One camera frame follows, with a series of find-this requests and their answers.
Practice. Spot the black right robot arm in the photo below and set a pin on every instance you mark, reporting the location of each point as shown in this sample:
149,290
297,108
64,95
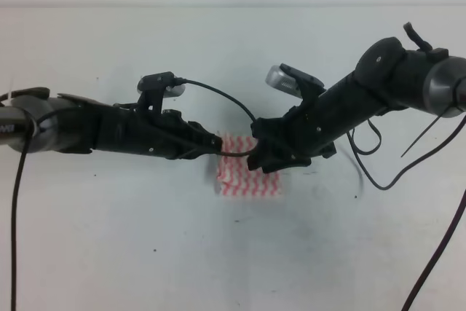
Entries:
387,78

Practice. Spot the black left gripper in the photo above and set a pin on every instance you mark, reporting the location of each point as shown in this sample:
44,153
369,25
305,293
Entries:
98,126

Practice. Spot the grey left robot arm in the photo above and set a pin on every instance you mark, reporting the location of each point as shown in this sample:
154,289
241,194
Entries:
31,122

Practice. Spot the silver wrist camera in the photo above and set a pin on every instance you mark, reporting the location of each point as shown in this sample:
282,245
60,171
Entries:
294,82
154,88

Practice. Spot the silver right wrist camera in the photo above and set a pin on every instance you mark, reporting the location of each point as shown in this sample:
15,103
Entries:
294,82

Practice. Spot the pink white wavy towel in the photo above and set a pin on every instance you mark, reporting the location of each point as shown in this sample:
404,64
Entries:
235,180

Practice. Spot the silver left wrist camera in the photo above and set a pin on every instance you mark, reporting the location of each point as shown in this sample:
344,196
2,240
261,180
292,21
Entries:
154,88

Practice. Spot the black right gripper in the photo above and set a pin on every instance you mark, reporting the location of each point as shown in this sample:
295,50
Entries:
296,129

